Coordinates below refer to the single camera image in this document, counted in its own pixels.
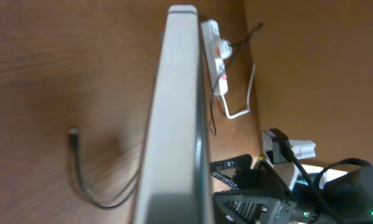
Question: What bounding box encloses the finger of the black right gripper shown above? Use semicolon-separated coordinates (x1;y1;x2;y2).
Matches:
213;190;297;224
209;154;286;190

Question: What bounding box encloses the black USB charger cable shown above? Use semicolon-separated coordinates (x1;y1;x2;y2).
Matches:
67;21;265;211

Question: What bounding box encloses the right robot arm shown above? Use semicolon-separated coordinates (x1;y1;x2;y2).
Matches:
210;154;373;223

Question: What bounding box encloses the white power strip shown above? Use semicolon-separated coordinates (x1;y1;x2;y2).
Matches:
201;19;229;96

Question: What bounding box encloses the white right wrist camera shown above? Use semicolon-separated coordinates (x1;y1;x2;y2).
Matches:
262;128;316;190

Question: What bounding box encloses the white power strip cord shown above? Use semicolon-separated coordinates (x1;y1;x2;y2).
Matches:
219;63;257;120

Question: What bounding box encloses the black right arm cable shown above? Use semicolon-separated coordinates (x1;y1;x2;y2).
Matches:
281;139;372;224

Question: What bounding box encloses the white USB wall adapter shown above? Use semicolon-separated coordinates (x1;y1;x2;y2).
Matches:
215;39;232;60

